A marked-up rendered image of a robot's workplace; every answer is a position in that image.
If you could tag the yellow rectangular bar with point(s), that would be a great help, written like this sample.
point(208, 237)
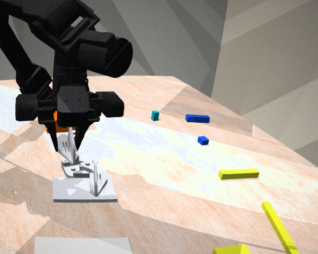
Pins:
point(238, 174)

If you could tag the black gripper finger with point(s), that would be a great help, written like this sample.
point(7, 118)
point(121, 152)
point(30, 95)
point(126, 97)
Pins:
point(80, 132)
point(51, 127)

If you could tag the yellow rectangular block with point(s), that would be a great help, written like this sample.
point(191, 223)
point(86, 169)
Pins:
point(237, 249)

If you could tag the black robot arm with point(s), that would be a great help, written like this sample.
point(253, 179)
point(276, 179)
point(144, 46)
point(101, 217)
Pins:
point(79, 46)

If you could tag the small teal block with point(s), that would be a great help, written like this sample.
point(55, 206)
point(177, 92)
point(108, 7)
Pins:
point(155, 115)

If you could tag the yellow long bar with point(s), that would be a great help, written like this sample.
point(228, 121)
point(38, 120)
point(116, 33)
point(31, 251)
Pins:
point(278, 227)

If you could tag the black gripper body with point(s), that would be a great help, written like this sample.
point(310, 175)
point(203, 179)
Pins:
point(27, 107)

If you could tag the blue rectangular block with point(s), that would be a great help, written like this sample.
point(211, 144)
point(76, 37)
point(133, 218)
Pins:
point(197, 118)

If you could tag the white flat rectangular plate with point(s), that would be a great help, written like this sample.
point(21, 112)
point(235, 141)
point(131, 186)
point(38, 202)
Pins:
point(48, 245)

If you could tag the small blue cube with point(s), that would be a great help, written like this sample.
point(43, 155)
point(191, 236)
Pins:
point(202, 140)

